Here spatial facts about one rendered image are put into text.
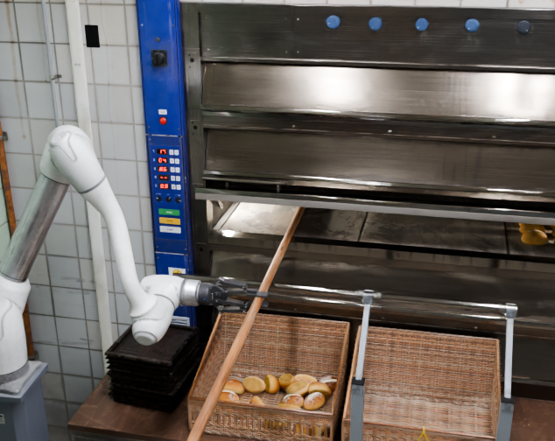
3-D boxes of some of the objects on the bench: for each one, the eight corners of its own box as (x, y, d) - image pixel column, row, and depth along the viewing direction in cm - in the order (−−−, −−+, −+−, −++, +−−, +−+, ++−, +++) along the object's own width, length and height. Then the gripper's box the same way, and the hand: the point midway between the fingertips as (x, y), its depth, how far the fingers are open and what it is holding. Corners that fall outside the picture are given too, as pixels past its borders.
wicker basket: (354, 381, 323) (357, 322, 312) (494, 396, 311) (501, 337, 301) (338, 455, 279) (340, 390, 268) (499, 477, 267) (508, 410, 257)
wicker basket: (221, 363, 335) (219, 307, 325) (349, 377, 325) (352, 320, 314) (186, 432, 291) (182, 370, 281) (333, 451, 281) (335, 387, 270)
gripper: (202, 268, 264) (270, 273, 259) (204, 309, 270) (270, 315, 265) (195, 276, 257) (265, 283, 252) (198, 318, 263) (265, 325, 258)
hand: (257, 298), depth 259 cm, fingers closed on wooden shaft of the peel, 3 cm apart
